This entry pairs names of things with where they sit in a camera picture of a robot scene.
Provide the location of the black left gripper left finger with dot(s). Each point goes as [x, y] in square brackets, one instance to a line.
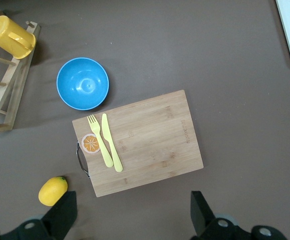
[59, 217]

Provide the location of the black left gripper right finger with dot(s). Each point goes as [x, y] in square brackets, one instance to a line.
[202, 215]

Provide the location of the yellow lemon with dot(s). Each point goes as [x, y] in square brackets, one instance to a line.
[52, 191]

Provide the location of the toy orange slice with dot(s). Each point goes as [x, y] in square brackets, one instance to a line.
[89, 143]

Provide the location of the wooden cutting board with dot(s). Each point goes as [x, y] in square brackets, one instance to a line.
[147, 140]

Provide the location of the yellow-green plastic fork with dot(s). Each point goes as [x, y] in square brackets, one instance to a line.
[94, 127]

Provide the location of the yellow-green plastic knife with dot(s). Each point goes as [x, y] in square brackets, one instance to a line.
[106, 132]

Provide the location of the wooden drying rack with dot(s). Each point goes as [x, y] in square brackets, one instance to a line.
[15, 90]

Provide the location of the blue bowl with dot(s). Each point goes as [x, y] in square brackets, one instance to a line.
[82, 83]

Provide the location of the yellow plastic cup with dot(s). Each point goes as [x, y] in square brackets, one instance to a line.
[7, 35]

